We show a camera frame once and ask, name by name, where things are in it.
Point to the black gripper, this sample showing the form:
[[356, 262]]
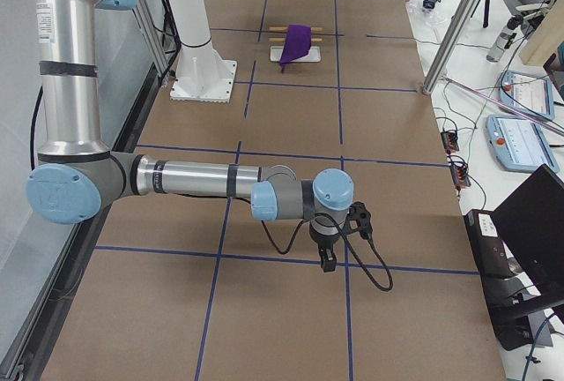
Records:
[[321, 240]]

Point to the purple microfiber towel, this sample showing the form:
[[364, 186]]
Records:
[[297, 44]]

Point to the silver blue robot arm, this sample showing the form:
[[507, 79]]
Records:
[[76, 174]]

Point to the white wooden towel rack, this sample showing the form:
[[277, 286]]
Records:
[[314, 54]]

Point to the orange connector block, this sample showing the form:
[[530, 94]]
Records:
[[450, 141], [459, 171]]

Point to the black laptop on stand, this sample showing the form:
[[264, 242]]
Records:
[[518, 250]]

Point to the near blue teach pendant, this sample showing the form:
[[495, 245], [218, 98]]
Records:
[[519, 145]]

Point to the blue teach pendant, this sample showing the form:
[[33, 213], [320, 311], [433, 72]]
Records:
[[519, 145], [530, 94]]

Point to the far blue teach pendant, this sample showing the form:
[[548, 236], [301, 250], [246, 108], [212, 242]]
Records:
[[530, 94]]

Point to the clear water bottle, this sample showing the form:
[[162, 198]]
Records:
[[505, 39]]

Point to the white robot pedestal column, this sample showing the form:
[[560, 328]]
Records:
[[201, 74]]

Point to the aluminium frame post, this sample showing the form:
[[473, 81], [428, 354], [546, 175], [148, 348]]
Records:
[[454, 31]]

